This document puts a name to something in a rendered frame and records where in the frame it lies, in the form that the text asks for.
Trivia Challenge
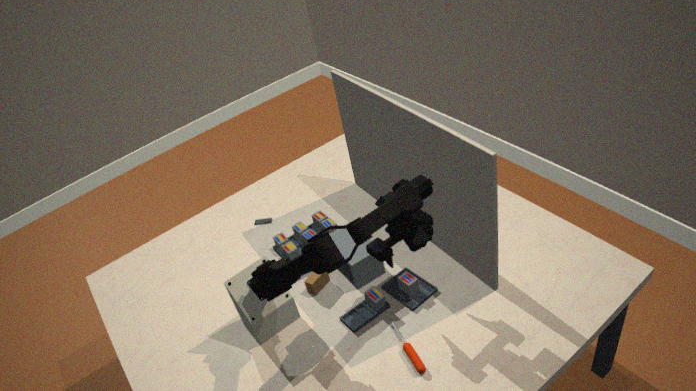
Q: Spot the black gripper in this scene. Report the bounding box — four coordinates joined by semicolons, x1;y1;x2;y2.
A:
366;210;433;268

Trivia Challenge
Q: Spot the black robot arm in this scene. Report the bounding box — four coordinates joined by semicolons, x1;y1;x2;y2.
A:
247;175;433;302

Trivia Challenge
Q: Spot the orange-handled screwdriver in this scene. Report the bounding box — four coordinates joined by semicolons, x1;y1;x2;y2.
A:
391;322;426;374

